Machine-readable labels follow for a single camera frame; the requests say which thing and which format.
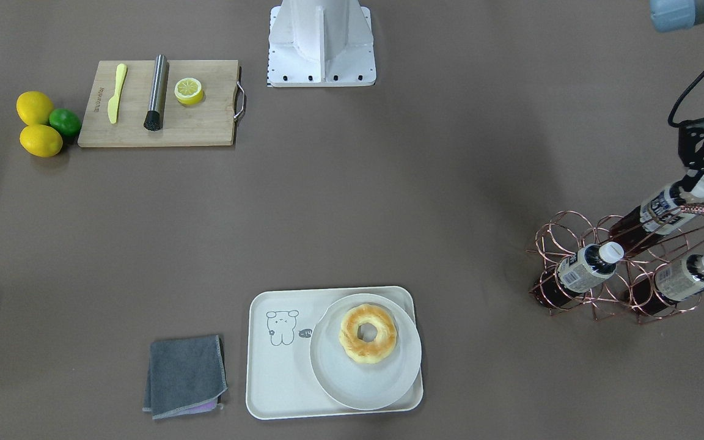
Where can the wooden cutting board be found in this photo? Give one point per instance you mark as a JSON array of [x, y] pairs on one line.
[[210, 123]]

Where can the grey folded cloth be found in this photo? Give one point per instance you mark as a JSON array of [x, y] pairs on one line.
[[185, 376]]

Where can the tea bottle rack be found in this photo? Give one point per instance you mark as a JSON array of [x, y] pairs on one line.
[[655, 218], [670, 285], [568, 282]]

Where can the steel muddler black tip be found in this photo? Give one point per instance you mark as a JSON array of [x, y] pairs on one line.
[[155, 111]]

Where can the cream serving tray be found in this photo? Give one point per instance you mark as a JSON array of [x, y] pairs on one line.
[[280, 383]]

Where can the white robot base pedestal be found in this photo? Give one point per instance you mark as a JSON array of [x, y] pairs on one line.
[[320, 44]]

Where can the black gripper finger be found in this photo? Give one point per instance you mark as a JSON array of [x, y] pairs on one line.
[[691, 177]]

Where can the glazed ring donut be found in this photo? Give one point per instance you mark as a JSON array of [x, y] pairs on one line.
[[384, 341]]

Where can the yellow lemon upper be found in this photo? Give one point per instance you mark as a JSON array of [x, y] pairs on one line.
[[34, 108]]

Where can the green lime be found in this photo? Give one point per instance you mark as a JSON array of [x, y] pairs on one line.
[[65, 121]]

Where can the half lemon slice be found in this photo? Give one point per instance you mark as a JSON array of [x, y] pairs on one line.
[[189, 91]]

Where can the tea bottle middle rack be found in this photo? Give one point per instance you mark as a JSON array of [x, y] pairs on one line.
[[568, 282]]

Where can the yellow plastic knife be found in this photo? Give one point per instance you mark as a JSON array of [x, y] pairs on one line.
[[121, 71]]

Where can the yellow lemon lower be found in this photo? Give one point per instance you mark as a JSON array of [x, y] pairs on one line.
[[41, 140]]

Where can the yellow lemon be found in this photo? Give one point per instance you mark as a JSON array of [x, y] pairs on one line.
[[34, 108], [41, 140]]

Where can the copper wire bottle rack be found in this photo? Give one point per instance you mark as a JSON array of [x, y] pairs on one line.
[[569, 231]]

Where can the white round plate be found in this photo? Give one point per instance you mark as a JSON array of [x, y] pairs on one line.
[[360, 386]]

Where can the tea bottle top rack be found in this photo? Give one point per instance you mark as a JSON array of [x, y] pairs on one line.
[[655, 218]]

